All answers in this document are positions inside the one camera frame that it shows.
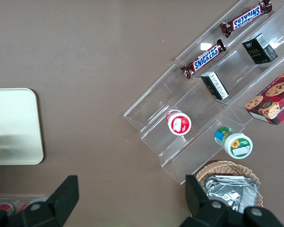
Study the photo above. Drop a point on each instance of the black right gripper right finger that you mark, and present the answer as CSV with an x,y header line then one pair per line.
x,y
208,212

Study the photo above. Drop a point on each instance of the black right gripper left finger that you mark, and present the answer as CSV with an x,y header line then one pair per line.
x,y
49,208

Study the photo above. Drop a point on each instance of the light tan wicker basket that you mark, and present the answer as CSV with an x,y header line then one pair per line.
x,y
227,168

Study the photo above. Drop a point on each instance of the cream plastic tray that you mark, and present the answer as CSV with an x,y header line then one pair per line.
x,y
16,125

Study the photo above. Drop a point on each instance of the clear acrylic bottle rack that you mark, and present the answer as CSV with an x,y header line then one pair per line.
x,y
38,199

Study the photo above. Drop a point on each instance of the red cola bottle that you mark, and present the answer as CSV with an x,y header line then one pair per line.
x,y
4,208
23,206

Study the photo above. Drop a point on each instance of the silver foil packet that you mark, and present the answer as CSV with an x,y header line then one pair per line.
x,y
234,191

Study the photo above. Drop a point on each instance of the green lid yogurt cup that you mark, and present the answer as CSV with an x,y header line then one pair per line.
x,y
237,144

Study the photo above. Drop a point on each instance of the red label white cup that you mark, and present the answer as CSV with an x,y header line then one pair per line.
x,y
179,123

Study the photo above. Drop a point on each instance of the clear acrylic stepped stand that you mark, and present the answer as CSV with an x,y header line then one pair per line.
x,y
161,99

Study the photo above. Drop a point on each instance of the small black carton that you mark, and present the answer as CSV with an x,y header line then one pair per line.
x,y
260,48
215,85

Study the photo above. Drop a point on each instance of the red tartan cookie box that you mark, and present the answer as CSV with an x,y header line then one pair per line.
x,y
274,99

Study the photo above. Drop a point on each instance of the Snickers chocolate bar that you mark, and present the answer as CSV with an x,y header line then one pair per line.
x,y
247,17
204,59

